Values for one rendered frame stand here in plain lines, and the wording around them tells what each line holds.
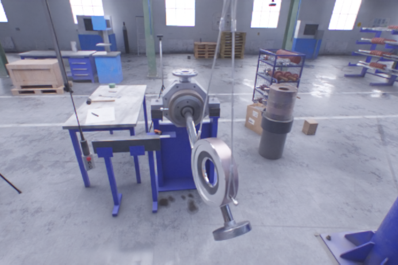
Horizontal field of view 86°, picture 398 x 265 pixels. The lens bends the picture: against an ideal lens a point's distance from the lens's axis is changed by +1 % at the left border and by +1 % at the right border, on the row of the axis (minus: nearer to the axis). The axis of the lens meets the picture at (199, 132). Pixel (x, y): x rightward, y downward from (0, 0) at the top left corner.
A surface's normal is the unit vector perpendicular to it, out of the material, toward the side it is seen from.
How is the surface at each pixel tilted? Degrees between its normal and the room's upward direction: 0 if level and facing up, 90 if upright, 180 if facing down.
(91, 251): 0
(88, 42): 90
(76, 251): 0
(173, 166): 90
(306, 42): 90
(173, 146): 90
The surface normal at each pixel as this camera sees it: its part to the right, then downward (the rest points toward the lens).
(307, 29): 0.11, 0.47
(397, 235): -0.94, 0.15
